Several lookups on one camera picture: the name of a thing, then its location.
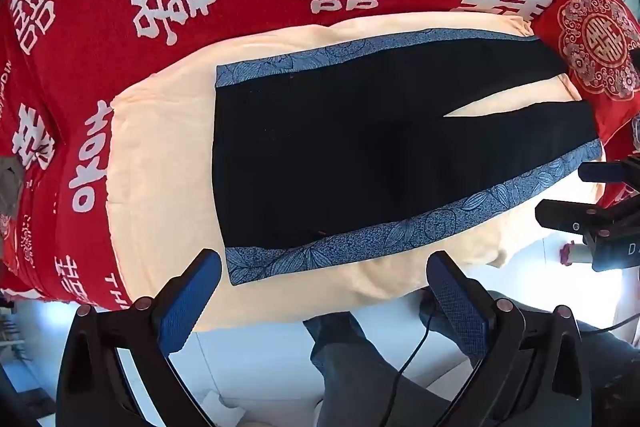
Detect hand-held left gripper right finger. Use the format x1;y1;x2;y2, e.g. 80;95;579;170
425;250;593;427

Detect black pants with blue trim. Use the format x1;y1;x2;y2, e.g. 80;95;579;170
211;28;603;286

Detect black cable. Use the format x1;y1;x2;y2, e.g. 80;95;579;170
385;302;436;427
582;313;640;337

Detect person's right leg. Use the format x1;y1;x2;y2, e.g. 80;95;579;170
575;332;640;427

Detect cream blanket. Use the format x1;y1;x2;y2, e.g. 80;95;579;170
102;12;608;333

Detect red patterned pillow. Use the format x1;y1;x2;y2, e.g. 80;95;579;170
530;0;640;148

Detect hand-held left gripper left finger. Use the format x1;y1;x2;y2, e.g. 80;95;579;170
56;248;223;427

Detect grey cloth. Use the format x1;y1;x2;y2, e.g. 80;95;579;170
0;157;26;220

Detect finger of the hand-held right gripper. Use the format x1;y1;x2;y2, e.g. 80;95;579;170
579;156;640;185
535;199;618;235

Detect person's left leg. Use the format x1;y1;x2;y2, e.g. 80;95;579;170
302;312;453;427

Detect person's leg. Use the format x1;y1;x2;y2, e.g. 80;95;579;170
302;312;453;427
575;332;640;427

